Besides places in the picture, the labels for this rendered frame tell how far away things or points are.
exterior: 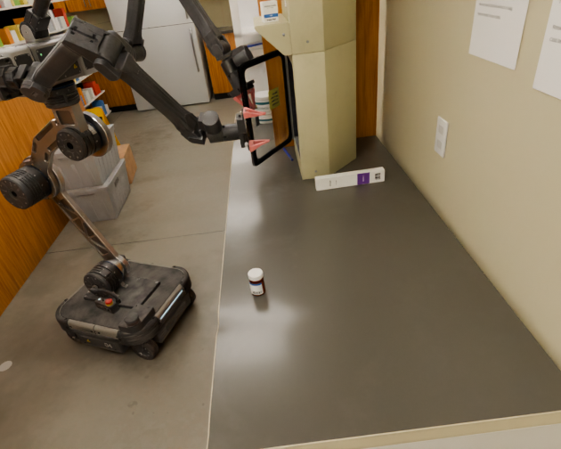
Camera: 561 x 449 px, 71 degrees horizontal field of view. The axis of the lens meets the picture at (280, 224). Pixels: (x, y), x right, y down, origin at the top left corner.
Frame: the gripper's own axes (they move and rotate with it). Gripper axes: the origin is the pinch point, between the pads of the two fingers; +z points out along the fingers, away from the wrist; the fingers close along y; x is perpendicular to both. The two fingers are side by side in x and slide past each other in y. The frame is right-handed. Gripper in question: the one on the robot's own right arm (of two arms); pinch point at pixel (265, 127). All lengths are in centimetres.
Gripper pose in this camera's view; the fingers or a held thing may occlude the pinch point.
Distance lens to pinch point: 140.1
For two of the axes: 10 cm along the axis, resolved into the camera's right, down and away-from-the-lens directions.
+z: 9.9, -1.3, -0.1
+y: -1.2, -8.3, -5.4
